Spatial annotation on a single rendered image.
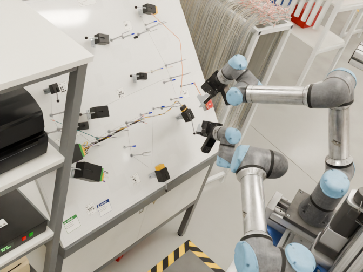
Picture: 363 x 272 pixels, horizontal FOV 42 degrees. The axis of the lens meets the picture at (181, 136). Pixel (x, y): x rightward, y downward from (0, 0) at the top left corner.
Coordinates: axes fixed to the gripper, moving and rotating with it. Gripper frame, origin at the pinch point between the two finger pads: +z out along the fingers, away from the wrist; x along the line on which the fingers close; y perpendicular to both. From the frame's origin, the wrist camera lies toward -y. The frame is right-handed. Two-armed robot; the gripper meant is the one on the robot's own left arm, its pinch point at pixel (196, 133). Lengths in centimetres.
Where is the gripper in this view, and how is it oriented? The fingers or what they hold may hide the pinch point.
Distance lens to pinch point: 254.9
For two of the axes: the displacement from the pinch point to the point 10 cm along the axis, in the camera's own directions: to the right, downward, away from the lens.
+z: -4.7, -1.0, 8.8
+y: 2.1, -9.8, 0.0
